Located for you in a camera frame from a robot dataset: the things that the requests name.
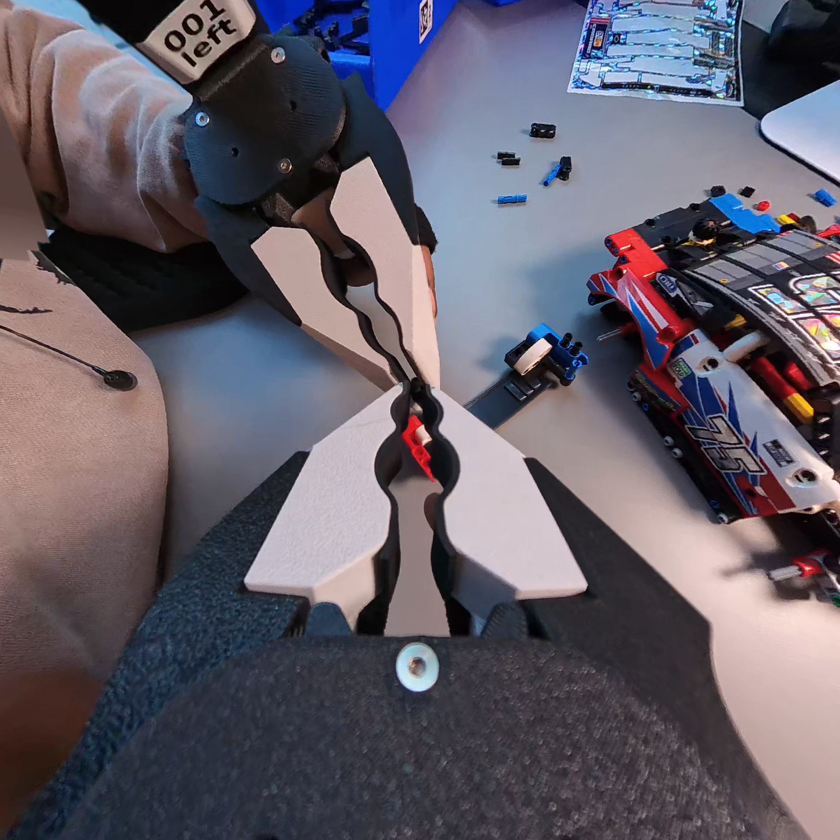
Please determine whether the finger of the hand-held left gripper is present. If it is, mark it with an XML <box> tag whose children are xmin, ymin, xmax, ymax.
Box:
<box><xmin>330</xmin><ymin>156</ymin><xmax>442</xmax><ymax>389</ymax></box>
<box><xmin>251</xmin><ymin>215</ymin><xmax>411</xmax><ymax>392</ymax></box>

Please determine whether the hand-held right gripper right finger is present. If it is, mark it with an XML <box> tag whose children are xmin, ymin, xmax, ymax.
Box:
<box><xmin>420</xmin><ymin>386</ymin><xmax>589</xmax><ymax>636</ymax></box>

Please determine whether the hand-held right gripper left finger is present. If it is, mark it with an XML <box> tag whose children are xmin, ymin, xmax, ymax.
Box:
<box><xmin>243</xmin><ymin>382</ymin><xmax>412</xmax><ymax>636</ymax></box>

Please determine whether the black lego spoiler assembly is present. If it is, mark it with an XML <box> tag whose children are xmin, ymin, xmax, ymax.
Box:
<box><xmin>462</xmin><ymin>323</ymin><xmax>589</xmax><ymax>431</ymax></box>

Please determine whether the person's left forearm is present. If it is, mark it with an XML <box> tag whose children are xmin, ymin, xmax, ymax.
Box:
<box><xmin>0</xmin><ymin>0</ymin><xmax>212</xmax><ymax>257</ymax></box>

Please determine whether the red white blue lego car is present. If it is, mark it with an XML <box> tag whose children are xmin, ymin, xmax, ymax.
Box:
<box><xmin>586</xmin><ymin>193</ymin><xmax>840</xmax><ymax>608</ymax></box>

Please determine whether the person's left hand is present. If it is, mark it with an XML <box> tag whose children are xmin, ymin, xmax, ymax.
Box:
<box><xmin>292</xmin><ymin>197</ymin><xmax>439</xmax><ymax>322</ymax></box>

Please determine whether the blue bin with tag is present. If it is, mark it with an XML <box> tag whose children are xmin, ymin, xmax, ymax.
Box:
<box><xmin>255</xmin><ymin>0</ymin><xmax>460</xmax><ymax>114</ymax></box>

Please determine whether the black wrist rest pad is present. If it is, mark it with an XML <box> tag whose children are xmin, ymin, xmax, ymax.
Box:
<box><xmin>39</xmin><ymin>223</ymin><xmax>253</xmax><ymax>332</ymax></box>

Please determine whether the shiny sticker sheet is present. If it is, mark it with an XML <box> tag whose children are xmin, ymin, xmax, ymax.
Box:
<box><xmin>567</xmin><ymin>0</ymin><xmax>746</xmax><ymax>107</ymax></box>

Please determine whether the black desk mat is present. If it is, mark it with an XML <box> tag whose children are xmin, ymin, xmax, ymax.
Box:
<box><xmin>742</xmin><ymin>0</ymin><xmax>840</xmax><ymax>122</ymax></box>

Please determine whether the black electronic device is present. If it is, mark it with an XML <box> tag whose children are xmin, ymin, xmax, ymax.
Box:
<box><xmin>768</xmin><ymin>0</ymin><xmax>840</xmax><ymax>67</ymax></box>

